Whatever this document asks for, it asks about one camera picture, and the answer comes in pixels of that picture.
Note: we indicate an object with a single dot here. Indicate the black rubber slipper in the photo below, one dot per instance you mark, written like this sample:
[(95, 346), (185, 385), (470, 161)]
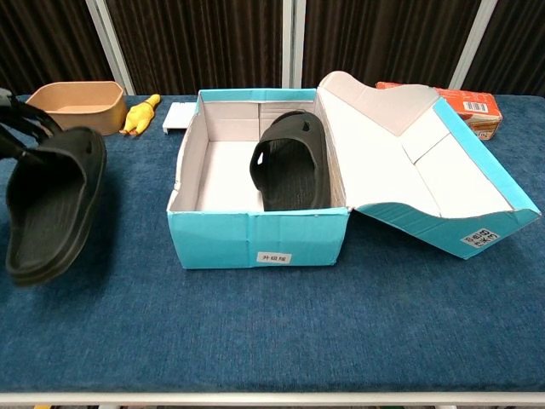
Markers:
[(294, 170), (51, 204)]

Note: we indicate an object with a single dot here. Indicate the silver aluminium partition post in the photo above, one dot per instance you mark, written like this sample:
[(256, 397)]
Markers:
[(110, 47), (293, 42), (472, 42)]

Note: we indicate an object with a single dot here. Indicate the dark brown pleated curtain panel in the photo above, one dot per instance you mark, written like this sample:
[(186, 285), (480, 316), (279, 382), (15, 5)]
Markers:
[(515, 47), (47, 42), (200, 42), (383, 38)]

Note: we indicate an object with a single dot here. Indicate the dark blue table mat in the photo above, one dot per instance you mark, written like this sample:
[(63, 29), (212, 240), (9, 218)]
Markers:
[(272, 332)]

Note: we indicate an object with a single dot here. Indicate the orange cardboard box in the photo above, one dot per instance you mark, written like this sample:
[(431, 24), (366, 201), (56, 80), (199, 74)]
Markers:
[(477, 111)]

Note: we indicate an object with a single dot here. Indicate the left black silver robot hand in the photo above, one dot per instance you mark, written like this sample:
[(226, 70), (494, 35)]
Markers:
[(19, 113)]

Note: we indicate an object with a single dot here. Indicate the brown paper bowl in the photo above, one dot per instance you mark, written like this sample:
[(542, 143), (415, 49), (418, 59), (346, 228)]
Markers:
[(85, 113)]

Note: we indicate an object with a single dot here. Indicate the white plastic box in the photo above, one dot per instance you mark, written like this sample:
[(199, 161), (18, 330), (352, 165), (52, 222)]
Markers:
[(181, 115)]

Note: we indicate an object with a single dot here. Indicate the yellow rubber chicken toy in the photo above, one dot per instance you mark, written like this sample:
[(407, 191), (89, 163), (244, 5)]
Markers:
[(138, 115)]

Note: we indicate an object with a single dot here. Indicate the light blue cardboard shoe box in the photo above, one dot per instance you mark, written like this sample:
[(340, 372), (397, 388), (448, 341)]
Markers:
[(255, 238)]

